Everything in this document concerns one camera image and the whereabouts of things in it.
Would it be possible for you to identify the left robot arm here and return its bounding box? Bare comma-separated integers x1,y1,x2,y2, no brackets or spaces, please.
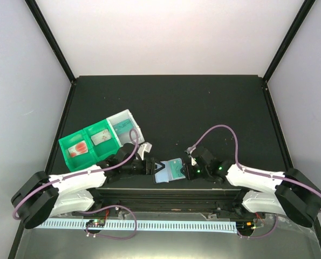
11,143,166,229

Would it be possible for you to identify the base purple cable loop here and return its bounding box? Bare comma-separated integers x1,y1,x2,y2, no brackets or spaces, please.
85,205,139,240
237,214,279,240

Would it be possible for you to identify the right circuit board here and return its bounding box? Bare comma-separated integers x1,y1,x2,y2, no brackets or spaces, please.
236,221,258,230

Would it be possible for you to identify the black aluminium rail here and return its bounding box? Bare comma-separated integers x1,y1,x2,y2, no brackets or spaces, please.
98,188,240,212

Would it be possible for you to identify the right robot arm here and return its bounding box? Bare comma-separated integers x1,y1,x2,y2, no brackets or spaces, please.
181,146,321,228

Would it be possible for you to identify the white translucent bin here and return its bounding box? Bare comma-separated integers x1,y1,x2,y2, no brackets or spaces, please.
107,109,145,147

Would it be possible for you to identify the green plastic bin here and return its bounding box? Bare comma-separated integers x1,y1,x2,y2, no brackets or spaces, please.
59,119,121,172

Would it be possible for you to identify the red white card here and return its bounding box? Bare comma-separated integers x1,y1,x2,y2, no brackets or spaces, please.
67,140,88,158

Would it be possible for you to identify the left circuit board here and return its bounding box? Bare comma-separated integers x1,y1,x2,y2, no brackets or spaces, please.
86,219,105,228

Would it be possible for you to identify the black frame post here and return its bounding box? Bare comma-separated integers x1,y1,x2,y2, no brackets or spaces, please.
25,0,76,84
263,0,316,83

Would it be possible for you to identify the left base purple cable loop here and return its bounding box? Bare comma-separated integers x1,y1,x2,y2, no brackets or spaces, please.
85,205,139,240

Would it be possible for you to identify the teal card in white bin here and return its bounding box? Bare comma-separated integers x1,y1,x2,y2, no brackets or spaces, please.
113,119,134,135

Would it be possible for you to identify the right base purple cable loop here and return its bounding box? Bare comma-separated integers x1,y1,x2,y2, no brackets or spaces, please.
237,214,279,240

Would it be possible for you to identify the white card in green bin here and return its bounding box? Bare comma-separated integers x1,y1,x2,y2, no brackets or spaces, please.
91,129,111,146

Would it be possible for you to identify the circuit board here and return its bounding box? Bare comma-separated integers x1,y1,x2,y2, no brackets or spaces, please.
86,219,105,228
236,221,258,230

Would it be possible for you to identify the right black frame post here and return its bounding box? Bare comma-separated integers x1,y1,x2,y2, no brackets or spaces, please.
263,0,316,83

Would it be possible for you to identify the teal card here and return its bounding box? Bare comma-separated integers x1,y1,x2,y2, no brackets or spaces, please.
113,119,134,135
168,158,185,181

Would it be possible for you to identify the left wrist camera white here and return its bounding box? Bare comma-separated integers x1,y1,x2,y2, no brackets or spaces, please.
137,142,152,160

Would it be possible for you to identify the left black frame post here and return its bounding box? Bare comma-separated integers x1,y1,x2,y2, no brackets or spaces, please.
25,0,76,84

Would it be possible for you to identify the white slotted cable duct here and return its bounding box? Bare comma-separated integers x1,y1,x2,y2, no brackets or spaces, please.
37,218,237,234

